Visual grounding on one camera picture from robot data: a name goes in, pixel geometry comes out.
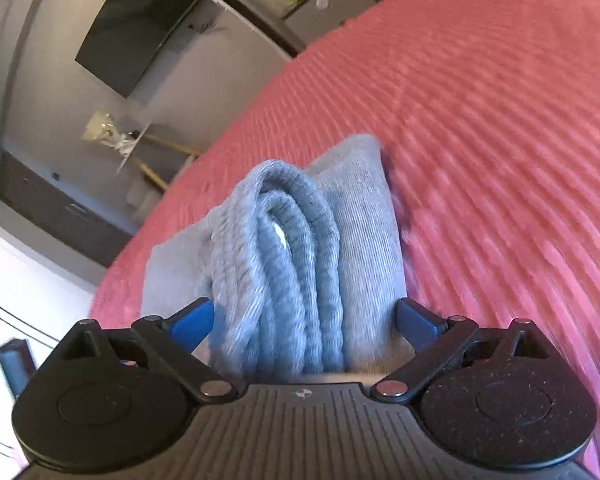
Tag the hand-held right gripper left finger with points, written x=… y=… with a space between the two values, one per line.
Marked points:
x=195 y=321

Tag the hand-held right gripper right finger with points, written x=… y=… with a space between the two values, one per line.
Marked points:
x=416 y=322

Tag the white bin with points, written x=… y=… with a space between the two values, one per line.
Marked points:
x=142 y=202

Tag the grey cabinet with items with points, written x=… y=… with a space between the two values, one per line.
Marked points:
x=252 y=15

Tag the dark low cabinet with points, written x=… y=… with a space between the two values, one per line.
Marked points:
x=60 y=210

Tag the blue object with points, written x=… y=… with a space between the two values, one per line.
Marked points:
x=16 y=367

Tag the black wall television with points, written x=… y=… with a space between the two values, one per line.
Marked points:
x=135 y=25

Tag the pink ribbed blanket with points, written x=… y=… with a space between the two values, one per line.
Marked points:
x=480 y=135

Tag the gold-legged stand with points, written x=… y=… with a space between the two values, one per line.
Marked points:
x=125 y=142

